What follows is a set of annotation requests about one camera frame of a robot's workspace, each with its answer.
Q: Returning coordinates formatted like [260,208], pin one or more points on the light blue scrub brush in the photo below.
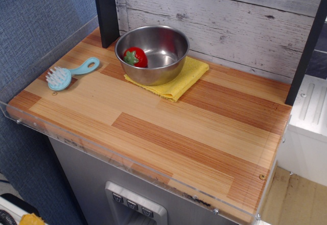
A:
[59,78]

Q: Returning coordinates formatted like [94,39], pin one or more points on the stainless steel bowl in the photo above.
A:
[165,47]

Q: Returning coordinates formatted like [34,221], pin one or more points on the yellow folded cloth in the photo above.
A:
[191,72]

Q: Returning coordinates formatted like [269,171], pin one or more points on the red toy strawberry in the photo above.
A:
[136,57]

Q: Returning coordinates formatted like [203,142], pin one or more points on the grey toy fridge cabinet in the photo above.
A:
[88,176]

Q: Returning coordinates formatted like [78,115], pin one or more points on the silver dispenser button panel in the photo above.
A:
[131,208]

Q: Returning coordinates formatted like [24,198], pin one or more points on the white toy sink unit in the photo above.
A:
[303,148]

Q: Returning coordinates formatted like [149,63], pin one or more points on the clear acrylic guard rail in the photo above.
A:
[204,199]

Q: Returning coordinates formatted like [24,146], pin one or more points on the black left vertical post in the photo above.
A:
[108,21]

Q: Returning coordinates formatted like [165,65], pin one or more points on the black vertical post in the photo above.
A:
[307,53]
[108,21]

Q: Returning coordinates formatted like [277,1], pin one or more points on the black right vertical post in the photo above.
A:
[307,53]

